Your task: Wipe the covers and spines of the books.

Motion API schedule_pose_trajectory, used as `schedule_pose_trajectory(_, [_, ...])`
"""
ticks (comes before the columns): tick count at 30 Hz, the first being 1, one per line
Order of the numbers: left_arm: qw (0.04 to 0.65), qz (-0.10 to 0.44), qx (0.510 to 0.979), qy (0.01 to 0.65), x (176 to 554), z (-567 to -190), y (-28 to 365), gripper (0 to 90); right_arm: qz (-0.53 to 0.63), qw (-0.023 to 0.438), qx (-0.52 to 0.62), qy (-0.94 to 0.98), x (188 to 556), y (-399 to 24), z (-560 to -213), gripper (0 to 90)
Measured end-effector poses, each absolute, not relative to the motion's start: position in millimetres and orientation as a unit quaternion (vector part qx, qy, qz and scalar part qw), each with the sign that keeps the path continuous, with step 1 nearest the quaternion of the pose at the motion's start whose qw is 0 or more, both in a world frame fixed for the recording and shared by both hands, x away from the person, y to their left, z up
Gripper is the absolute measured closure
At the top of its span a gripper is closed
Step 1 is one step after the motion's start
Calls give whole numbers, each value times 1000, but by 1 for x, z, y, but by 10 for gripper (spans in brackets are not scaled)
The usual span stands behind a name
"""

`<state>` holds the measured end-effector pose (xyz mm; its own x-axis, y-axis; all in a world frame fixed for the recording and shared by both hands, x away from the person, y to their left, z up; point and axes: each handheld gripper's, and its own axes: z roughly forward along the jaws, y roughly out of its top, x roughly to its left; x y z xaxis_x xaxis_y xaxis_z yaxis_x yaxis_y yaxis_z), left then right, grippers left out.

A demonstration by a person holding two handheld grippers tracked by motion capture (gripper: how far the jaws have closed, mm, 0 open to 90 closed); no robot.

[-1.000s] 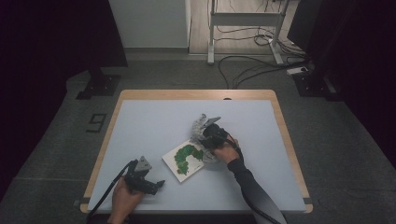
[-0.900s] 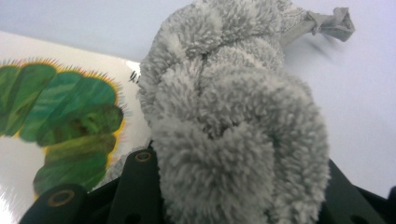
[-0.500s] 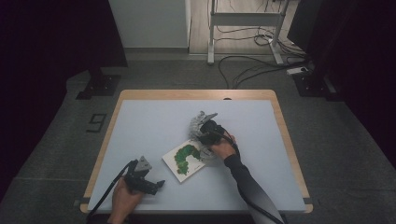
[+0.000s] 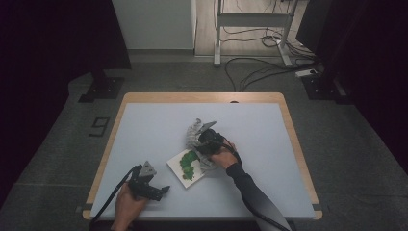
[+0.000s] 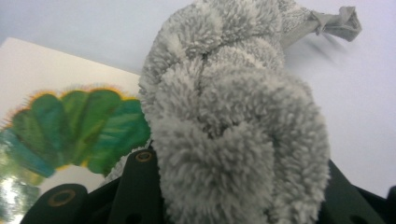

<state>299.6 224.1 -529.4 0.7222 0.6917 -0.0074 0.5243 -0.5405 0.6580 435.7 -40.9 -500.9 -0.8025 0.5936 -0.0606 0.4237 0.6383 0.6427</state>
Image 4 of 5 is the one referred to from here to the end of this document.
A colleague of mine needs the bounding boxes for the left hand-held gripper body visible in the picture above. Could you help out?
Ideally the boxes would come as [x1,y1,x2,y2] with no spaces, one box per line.
[128,160,163,202]

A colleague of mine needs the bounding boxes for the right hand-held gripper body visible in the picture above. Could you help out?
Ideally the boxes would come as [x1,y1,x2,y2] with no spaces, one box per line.
[195,120,225,157]

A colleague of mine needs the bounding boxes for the grey fuzzy striped sock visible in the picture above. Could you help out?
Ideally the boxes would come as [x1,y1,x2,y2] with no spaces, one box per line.
[185,117,219,173]

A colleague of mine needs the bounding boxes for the white caterpillar board book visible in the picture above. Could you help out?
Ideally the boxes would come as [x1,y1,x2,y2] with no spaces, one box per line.
[166,148,210,190]

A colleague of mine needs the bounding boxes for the person's right hand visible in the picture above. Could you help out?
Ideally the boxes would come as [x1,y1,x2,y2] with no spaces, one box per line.
[210,142,240,170]

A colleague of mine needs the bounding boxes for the person's left hand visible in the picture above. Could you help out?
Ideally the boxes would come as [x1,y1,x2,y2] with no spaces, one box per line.
[110,183,150,231]

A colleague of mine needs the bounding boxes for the black stand base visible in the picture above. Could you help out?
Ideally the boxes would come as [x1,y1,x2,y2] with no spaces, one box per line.
[300,74,354,106]
[78,71,125,104]

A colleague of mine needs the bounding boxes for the white power strip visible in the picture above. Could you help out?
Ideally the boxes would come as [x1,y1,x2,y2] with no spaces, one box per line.
[294,67,319,78]

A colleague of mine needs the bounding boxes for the white cabinet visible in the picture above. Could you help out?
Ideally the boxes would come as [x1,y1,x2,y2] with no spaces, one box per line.
[111,0,197,51]

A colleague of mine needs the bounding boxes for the black curtain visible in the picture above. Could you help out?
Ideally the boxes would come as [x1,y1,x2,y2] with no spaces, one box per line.
[316,0,408,174]
[0,0,133,210]

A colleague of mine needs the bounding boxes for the black floor cable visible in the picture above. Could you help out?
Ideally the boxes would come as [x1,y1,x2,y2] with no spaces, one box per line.
[223,56,319,93]

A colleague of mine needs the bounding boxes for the tangled black cables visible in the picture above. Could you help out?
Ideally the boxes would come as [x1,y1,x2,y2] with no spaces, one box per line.
[220,26,319,61]

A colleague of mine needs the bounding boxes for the white metal desk frame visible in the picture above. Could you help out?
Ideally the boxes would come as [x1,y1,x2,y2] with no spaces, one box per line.
[213,0,300,67]

